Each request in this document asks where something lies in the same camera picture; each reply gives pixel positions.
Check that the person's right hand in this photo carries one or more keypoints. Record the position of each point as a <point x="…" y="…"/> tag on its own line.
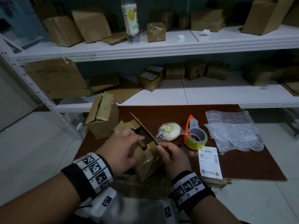
<point x="175" y="160"/>

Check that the person's left hand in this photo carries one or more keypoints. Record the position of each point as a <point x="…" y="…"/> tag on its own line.
<point x="116" y="151"/>

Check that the dark green utility knife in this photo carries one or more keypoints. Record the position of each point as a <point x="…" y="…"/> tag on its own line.
<point x="182" y="149"/>

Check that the taped cardboard parcel box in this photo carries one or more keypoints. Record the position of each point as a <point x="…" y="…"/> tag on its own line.
<point x="102" y="128"/>

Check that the orange tape dispenser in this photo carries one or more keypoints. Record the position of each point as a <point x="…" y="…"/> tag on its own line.
<point x="188" y="135"/>

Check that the cream item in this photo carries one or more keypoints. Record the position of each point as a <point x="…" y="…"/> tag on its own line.
<point x="171" y="131"/>

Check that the cardboard box with cutout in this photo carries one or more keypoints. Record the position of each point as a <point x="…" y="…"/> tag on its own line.
<point x="144" y="165"/>

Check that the white shipping label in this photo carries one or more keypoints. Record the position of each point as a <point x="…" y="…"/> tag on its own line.
<point x="210" y="163"/>

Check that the clear bubble wrap sheet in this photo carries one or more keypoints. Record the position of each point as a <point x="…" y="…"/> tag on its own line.
<point x="229" y="116"/>
<point x="233" y="137"/>

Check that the person's right forearm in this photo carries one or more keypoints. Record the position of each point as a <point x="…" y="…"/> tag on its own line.
<point x="210" y="212"/>

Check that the person's left forearm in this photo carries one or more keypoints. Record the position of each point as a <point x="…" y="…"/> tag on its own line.
<point x="39" y="202"/>

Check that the plastic bottle with white label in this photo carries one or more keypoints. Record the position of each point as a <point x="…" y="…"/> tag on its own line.
<point x="130" y="18"/>

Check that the black wristband with marker tags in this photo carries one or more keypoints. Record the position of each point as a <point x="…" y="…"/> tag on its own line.
<point x="191" y="191"/>
<point x="91" y="174"/>

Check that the plastic wrapped cardboard base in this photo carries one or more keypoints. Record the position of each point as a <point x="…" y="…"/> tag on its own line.
<point x="149" y="188"/>

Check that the reddish brown wooden board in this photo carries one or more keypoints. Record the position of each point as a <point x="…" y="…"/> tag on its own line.
<point x="245" y="160"/>

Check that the folded flat cardboard carton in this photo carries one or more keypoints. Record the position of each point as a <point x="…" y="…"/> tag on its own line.
<point x="104" y="82"/>

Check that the large flat cardboard sheet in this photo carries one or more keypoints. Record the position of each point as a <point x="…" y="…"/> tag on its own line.
<point x="56" y="76"/>

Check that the small folded cardboard piece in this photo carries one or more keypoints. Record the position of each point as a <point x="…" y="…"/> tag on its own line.
<point x="114" y="39"/>

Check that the white metal storage rack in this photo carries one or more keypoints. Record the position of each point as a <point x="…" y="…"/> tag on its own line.
<point x="293" y="123"/>
<point x="163" y="47"/>

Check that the white bottle cap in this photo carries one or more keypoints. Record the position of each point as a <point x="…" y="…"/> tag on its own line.
<point x="181" y="37"/>

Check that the crumpled white tissue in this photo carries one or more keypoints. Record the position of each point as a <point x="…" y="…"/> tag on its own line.
<point x="205" y="32"/>

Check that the pale blue poster panel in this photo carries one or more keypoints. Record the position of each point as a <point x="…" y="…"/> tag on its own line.
<point x="21" y="23"/>

